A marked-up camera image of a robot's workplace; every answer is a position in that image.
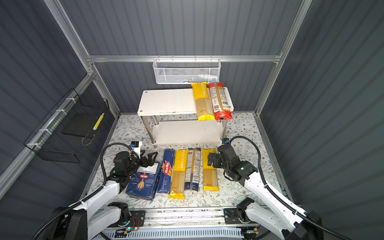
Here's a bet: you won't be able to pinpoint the yellow pastatime bag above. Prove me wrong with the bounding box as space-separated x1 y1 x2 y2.
169 150 189 200
191 82 216 122
203 149 219 192

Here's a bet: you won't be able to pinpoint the red spaghetti bag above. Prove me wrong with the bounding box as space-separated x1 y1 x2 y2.
208 83 233 121

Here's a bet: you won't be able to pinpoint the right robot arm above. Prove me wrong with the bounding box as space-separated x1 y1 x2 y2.
208 144 324 240

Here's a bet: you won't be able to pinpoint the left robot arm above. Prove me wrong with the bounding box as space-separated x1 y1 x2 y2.
40 150 158 240

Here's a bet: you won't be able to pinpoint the wide blue Barilla pasta box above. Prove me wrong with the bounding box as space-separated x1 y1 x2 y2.
126 162 161 200

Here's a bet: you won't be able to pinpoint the white two-tier shelf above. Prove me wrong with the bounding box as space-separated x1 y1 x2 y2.
138 89 228 146

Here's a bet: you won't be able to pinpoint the narrow blue Barilla spaghetti box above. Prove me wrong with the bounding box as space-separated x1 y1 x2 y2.
157 149 176 194

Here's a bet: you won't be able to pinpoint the dark blue clear spaghetti bag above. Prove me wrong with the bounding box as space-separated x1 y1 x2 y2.
185 148 202 192

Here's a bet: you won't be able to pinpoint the yellow marker pen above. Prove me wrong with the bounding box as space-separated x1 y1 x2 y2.
93 113 105 131

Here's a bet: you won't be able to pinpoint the items in white basket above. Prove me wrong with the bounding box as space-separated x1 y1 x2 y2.
176 74 219 84

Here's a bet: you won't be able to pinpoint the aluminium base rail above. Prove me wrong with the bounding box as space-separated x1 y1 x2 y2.
89 206 262 239

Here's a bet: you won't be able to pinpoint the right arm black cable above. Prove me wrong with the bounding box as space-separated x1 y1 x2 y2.
221 135 355 240

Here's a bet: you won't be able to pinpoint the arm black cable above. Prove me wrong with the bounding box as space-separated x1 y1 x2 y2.
221 135 355 240
29 141 142 240

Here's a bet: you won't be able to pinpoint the black wire basket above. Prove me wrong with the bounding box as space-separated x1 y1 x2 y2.
24 91 110 164

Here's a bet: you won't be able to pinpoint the white wire mesh basket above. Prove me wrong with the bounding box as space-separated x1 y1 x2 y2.
153 59 222 85

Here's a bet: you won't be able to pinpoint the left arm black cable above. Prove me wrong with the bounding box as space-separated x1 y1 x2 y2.
29 141 142 240

